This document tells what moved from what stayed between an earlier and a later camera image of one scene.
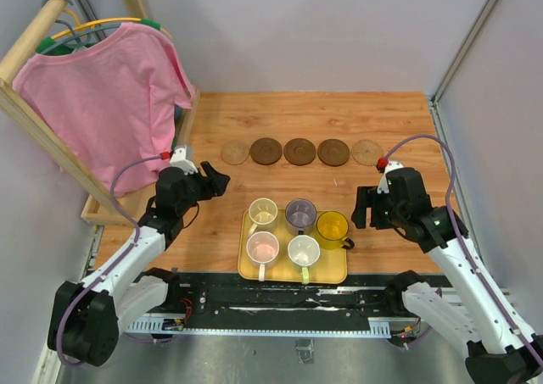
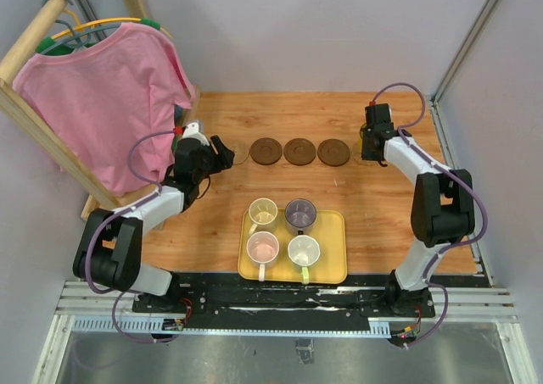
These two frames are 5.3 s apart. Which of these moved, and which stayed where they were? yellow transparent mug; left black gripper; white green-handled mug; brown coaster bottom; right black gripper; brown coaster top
Moved: right black gripper; left black gripper; yellow transparent mug
Stayed: brown coaster bottom; brown coaster top; white green-handled mug
